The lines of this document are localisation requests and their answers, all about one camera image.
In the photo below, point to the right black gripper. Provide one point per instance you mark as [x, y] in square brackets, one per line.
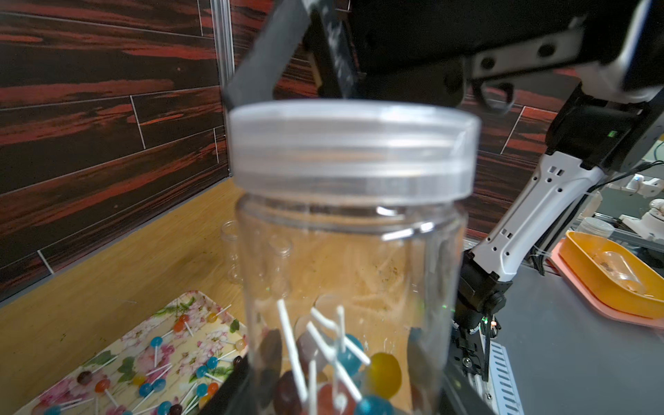
[430, 51]

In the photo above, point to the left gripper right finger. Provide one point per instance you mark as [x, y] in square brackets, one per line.
[458, 397]

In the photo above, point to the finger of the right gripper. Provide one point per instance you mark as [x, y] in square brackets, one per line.
[256, 77]

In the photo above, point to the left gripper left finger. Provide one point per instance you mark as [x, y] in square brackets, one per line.
[235, 395]

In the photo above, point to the white-lidded candy jar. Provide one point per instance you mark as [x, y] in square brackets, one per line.
[367, 325]

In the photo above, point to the clear candy jar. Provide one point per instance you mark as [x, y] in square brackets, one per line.
[278, 265]
[230, 242]

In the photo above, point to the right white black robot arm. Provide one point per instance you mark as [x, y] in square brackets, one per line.
[606, 122]

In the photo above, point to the floral pink rectangular tray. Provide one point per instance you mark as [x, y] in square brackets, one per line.
[174, 362]

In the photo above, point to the pink plastic tray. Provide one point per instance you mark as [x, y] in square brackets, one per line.
[606, 311]

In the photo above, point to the yellow plastic bin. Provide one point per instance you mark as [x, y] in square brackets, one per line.
[611, 274]

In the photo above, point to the metal front rail frame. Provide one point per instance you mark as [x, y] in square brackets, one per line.
[500, 392]

